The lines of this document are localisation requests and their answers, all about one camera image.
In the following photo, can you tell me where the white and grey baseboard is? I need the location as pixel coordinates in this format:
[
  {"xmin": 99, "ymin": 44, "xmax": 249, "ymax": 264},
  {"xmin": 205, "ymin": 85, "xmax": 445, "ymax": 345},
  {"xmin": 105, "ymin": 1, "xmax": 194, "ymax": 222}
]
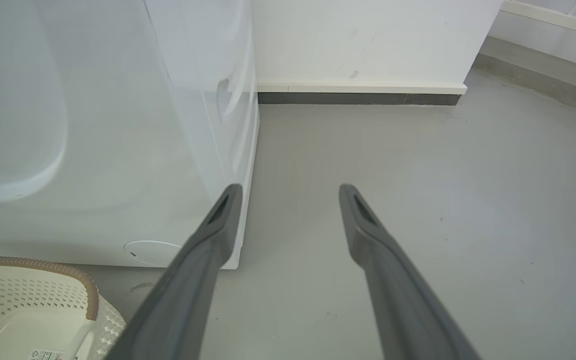
[{"xmin": 257, "ymin": 82, "xmax": 468, "ymax": 106}]

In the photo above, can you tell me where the white perforated laundry basket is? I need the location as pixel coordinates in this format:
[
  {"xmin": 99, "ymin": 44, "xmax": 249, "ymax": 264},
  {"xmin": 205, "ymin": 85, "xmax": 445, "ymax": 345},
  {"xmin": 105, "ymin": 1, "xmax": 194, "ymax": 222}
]
[{"xmin": 0, "ymin": 256, "xmax": 127, "ymax": 360}]

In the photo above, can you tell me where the white washing machine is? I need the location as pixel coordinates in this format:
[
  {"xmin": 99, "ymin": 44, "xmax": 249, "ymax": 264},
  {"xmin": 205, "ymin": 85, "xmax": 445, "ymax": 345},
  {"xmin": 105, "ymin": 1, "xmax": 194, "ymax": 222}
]
[{"xmin": 0, "ymin": 0, "xmax": 260, "ymax": 271}]

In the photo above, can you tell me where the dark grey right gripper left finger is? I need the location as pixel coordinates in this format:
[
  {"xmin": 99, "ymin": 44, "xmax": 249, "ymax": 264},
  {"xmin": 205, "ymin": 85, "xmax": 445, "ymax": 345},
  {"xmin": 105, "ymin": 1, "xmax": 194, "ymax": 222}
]
[{"xmin": 105, "ymin": 183, "xmax": 244, "ymax": 360}]

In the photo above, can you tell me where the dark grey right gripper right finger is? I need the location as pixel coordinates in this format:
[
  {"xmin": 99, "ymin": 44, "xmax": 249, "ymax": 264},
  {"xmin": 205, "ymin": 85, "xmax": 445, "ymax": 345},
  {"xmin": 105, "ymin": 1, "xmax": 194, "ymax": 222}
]
[{"xmin": 338, "ymin": 183, "xmax": 481, "ymax": 360}]

